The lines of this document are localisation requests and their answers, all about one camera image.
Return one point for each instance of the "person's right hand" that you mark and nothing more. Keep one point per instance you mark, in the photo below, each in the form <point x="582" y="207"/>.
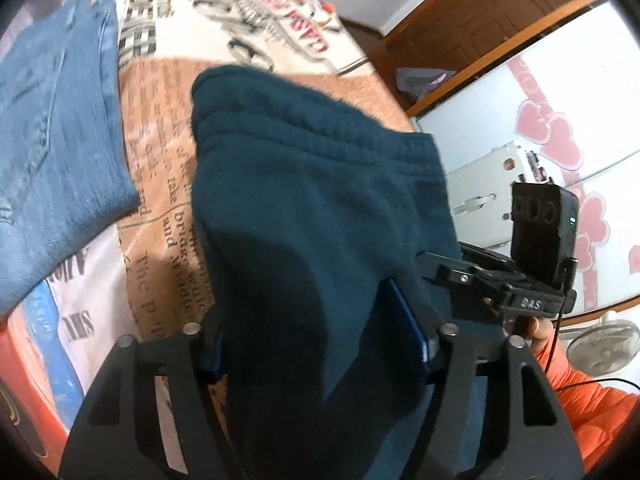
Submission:
<point x="541" y="335"/>

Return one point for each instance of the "white electric fan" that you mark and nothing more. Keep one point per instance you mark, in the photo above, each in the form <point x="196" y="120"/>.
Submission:
<point x="607" y="347"/>

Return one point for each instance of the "blue jeans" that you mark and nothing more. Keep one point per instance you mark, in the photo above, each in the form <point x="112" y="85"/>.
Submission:
<point x="55" y="160"/>

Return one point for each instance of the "white metal rack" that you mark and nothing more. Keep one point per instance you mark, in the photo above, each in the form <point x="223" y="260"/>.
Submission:
<point x="490" y="185"/>

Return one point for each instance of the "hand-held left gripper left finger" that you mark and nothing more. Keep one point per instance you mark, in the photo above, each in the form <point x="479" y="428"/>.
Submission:
<point x="200" y="360"/>

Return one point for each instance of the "printed bed cover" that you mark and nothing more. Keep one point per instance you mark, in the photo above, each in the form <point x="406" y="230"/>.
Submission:
<point x="165" y="160"/>

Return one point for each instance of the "dark teal pants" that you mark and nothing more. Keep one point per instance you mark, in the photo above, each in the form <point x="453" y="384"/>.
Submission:
<point x="310" y="210"/>

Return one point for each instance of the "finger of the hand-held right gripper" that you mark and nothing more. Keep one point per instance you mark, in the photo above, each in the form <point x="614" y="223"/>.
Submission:
<point x="460" y="275"/>
<point x="485" y="257"/>

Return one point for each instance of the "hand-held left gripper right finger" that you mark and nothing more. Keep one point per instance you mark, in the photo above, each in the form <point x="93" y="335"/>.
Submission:
<point x="407" y="322"/>

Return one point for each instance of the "white sliding door pink hearts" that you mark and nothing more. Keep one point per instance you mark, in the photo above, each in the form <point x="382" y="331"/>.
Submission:
<point x="590" y="85"/>

